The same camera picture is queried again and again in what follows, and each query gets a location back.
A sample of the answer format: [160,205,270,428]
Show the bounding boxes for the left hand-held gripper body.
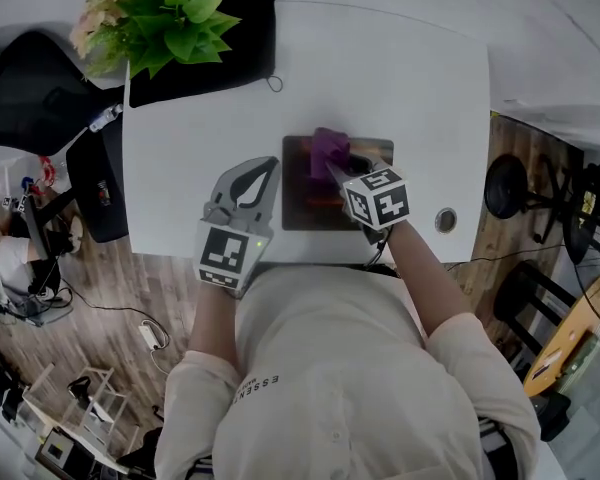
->
[195,201,276,299]

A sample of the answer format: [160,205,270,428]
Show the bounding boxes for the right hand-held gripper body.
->
[340,166,412,232]

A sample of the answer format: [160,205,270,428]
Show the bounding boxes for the purple cloth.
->
[307,126,352,194]

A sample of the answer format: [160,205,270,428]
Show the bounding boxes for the person's right forearm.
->
[387,220,474,342]

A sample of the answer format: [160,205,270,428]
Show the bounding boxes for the person's left forearm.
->
[188,280,242,369]

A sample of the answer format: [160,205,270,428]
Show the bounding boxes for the white power strip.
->
[138,320,169,352]

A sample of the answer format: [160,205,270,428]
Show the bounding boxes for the black floor fan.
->
[484,153,600,334]

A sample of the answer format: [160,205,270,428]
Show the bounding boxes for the person's cream shirt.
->
[154,262,541,480]

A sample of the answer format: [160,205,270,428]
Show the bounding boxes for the green plant in pink vase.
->
[69,0,242,80]

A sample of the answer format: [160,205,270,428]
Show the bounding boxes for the black mesh office chair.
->
[0,30,131,264]

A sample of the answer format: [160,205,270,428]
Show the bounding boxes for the round wooden table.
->
[494,260,600,399]

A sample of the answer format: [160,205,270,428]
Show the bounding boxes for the dark smartphone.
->
[532,350,564,379]

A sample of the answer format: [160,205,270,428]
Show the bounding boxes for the green bag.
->
[562,332,600,389]

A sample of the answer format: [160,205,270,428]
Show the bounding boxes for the grey desk cable grommet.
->
[435,206,458,233]

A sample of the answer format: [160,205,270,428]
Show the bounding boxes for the black cable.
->
[444,245,566,272]
[59,277,171,342]

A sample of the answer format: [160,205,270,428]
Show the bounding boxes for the clear box with red handles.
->
[38,155,69,189]

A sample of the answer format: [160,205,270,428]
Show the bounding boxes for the wooden stool frame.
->
[22,362,131,449]

